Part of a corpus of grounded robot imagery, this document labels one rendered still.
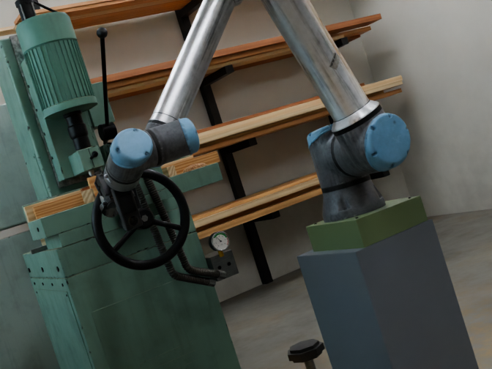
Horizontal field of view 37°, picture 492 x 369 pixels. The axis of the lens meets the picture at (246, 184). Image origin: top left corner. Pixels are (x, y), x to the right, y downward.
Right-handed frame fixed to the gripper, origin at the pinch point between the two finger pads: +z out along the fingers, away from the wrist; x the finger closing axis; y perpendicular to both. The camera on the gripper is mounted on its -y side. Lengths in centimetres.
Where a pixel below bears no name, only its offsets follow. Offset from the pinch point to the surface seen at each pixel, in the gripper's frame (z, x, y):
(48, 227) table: 21.5, 12.1, 10.6
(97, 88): 39, -27, 60
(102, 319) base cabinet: 32.1, 6.2, -18.5
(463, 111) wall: 195, -328, 54
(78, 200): 34.3, -2.8, 20.7
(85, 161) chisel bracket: 26.7, -7.9, 29.5
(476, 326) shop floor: 54, -129, -73
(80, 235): 23.4, 4.0, 5.6
